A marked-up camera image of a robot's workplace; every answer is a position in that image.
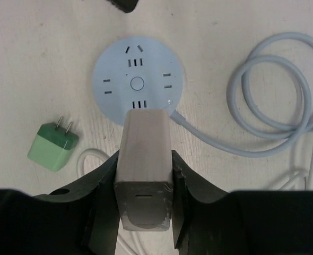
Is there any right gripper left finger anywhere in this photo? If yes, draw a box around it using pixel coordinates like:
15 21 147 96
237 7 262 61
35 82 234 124
0 154 119 254

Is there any round light blue power strip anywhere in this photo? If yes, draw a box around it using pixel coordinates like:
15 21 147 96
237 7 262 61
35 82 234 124
92 36 185 125

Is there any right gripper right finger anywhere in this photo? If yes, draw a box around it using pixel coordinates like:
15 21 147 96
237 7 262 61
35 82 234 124
172 151 313 254

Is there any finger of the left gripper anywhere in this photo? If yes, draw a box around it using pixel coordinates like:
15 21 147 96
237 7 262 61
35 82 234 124
108 0 139 13

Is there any light blue power cord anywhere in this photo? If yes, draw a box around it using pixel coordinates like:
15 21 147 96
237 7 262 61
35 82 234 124
169 32 313 159

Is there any white charger plug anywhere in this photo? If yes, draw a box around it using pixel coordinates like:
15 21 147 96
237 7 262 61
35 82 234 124
114 109 173 232

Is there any green charger plug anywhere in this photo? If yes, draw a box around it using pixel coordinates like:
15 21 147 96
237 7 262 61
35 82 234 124
27 117 80 172

